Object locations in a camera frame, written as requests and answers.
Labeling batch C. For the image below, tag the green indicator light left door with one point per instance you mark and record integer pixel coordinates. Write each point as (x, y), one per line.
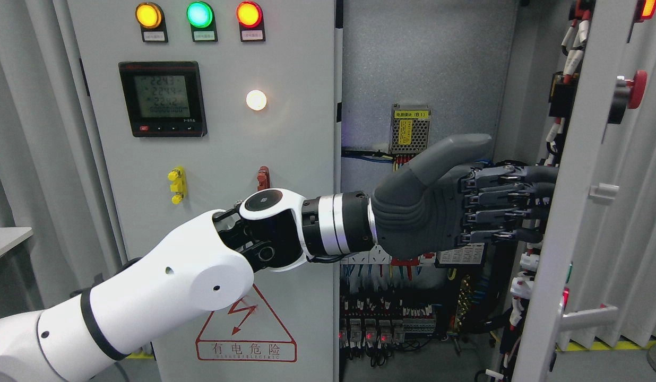
(202, 22)

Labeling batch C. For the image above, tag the grey cabinet door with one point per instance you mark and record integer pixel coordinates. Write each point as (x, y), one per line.
(294, 136)
(598, 253)

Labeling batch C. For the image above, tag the white desk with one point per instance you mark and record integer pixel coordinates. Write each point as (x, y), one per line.
(13, 236)

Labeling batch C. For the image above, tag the lower relay terminal row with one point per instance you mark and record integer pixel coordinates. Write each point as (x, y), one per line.
(374, 325)

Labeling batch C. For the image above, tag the yellow fuse terminal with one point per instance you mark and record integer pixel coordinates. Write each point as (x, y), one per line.
(178, 186)

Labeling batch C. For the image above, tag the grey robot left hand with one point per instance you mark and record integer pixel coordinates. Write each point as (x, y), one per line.
(443, 200)

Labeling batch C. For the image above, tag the red electric hazard sticker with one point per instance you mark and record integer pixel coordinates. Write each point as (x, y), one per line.
(247, 331)

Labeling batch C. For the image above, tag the yellow indicator light left door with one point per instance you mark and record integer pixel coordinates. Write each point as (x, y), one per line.
(151, 20)

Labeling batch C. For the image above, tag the white socket breaker row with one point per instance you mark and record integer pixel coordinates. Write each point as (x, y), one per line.
(377, 255)

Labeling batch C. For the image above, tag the red emergency stop button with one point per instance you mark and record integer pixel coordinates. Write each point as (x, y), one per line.
(628, 94)

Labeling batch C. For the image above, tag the black surge protector block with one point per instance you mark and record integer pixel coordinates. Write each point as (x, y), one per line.
(471, 255)

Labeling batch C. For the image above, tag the rotary selector switch right door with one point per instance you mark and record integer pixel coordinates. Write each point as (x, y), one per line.
(603, 192)

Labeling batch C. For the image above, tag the metal mesh power supply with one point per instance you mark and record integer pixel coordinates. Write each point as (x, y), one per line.
(410, 125)

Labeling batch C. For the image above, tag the black digital power meter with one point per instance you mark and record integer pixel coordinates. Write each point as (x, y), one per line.
(164, 99)

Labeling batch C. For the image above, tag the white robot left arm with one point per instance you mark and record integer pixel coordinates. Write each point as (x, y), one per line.
(205, 264)

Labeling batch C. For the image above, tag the silver door handle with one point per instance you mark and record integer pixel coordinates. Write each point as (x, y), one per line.
(584, 319)

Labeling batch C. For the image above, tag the white indicator light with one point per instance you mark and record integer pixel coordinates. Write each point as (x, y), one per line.
(256, 100)

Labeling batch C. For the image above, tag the red indicator light left door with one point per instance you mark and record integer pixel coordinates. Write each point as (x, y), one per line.
(250, 19)

